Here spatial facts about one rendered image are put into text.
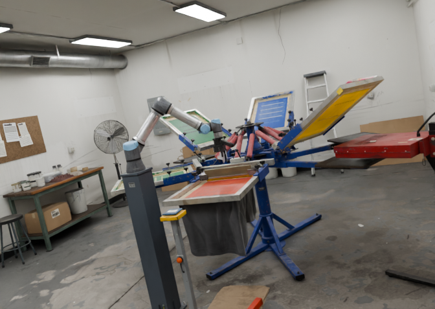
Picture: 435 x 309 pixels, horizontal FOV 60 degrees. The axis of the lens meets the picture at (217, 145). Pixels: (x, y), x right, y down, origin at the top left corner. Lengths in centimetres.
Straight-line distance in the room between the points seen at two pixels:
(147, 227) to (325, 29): 506
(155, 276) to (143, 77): 565
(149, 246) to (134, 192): 44
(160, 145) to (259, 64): 274
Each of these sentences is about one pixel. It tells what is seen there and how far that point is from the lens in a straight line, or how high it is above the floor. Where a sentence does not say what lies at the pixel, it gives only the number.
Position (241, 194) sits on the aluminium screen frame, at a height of 98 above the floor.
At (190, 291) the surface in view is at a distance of 266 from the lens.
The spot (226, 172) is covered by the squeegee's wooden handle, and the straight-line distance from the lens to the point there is 310.
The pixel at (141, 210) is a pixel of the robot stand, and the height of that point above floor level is 90.
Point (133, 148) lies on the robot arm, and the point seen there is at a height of 138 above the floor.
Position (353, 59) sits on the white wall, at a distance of 696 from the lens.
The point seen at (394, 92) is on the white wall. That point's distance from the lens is 698.
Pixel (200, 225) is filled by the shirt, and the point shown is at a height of 76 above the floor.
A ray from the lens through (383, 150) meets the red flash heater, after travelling 278.
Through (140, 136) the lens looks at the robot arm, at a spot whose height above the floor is 145.
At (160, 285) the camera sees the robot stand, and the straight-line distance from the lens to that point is 316.
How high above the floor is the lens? 162
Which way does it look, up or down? 7 degrees down
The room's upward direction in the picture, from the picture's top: 11 degrees counter-clockwise
